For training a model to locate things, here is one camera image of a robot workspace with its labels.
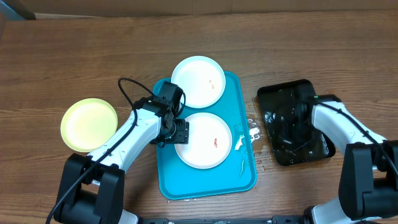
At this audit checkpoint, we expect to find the white plate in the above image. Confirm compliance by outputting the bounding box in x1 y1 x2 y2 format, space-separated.
175 113 233 169

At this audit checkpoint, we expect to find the light blue rimmed plate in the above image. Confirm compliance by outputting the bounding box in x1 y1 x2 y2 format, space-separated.
171 56 226 108

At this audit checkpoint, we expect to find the green rimmed plate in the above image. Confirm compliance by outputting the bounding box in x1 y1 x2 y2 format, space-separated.
60 98 118 152

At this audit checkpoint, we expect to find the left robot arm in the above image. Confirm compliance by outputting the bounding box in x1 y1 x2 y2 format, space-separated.
46 93 189 223

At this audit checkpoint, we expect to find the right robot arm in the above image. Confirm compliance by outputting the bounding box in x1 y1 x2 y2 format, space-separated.
282 95 397 223

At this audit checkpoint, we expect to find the black plastic tray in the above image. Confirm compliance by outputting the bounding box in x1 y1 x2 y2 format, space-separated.
257 79 336 166

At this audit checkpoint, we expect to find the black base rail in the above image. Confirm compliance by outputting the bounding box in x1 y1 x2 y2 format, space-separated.
138 215 312 224

